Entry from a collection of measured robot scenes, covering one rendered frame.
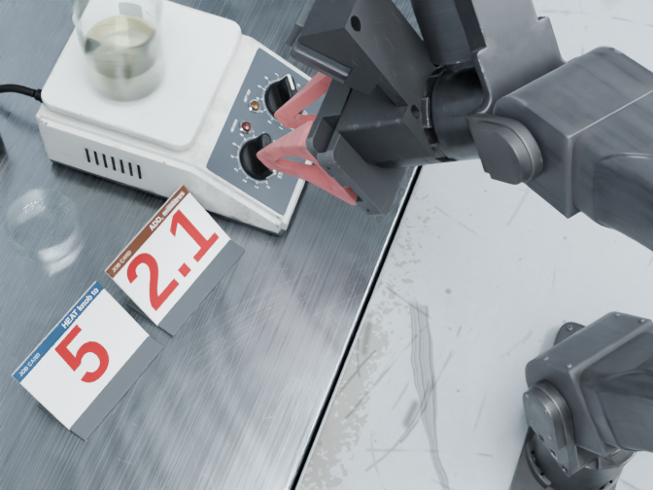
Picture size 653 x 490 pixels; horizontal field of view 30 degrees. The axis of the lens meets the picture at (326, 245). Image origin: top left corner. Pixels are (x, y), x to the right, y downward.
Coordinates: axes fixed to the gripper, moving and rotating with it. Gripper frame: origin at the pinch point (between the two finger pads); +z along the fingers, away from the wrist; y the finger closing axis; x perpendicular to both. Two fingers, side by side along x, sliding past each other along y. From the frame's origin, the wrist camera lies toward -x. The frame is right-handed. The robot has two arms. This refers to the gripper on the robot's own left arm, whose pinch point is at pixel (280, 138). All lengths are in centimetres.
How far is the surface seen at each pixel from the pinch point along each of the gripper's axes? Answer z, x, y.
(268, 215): 6.8, 7.5, 0.7
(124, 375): 12.8, 6.0, 15.6
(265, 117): 7.6, 4.0, -6.1
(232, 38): 8.4, -1.3, -9.6
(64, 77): 16.2, -7.9, -1.7
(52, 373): 14.5, 1.5, 18.0
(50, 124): 17.7, -6.3, 1.2
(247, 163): 7.2, 3.9, -1.5
